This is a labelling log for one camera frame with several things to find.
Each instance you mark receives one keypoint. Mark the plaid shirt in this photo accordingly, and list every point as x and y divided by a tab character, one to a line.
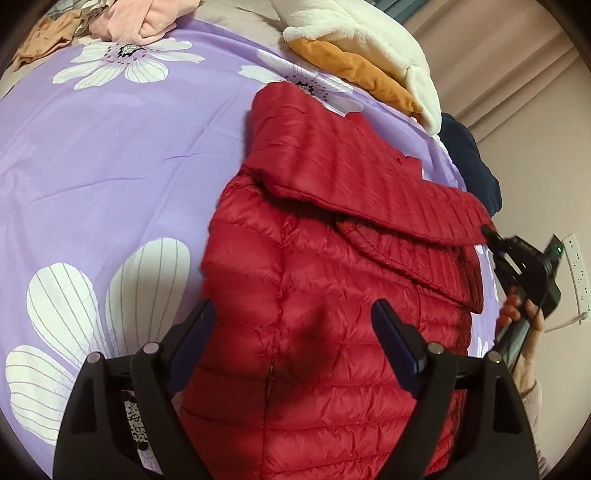
78	4

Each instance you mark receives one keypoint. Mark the person's right hand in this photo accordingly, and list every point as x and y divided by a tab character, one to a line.
531	350

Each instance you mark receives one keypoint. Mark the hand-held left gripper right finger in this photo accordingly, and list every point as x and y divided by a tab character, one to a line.
397	337

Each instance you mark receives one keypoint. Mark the red down jacket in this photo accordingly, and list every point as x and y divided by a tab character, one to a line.
323	300

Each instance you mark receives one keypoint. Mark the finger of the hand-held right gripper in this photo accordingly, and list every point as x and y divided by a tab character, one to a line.
494	235

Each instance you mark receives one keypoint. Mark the navy garment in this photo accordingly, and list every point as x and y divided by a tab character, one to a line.
471	161

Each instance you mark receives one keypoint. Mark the pink clothes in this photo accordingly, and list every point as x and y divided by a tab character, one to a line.
138	21

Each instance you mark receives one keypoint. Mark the tan garment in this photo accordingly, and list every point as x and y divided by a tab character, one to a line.
46	39

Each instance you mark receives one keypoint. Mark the orange garment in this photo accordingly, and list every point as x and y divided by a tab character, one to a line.
351	64

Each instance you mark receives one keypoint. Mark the pink curtain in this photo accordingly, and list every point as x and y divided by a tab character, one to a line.
508	69

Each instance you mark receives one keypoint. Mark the teal curtain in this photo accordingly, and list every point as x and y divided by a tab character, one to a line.
399	7

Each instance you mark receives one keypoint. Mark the white power strip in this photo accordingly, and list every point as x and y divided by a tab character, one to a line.
579	272

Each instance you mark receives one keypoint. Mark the purple floral duvet cover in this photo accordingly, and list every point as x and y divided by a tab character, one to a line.
138	161

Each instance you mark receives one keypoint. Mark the person's right forearm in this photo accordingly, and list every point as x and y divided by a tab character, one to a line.
533	424

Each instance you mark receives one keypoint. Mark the white fleece garment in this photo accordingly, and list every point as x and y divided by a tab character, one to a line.
360	32

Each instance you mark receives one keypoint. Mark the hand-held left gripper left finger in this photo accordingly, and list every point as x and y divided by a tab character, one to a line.
191	346

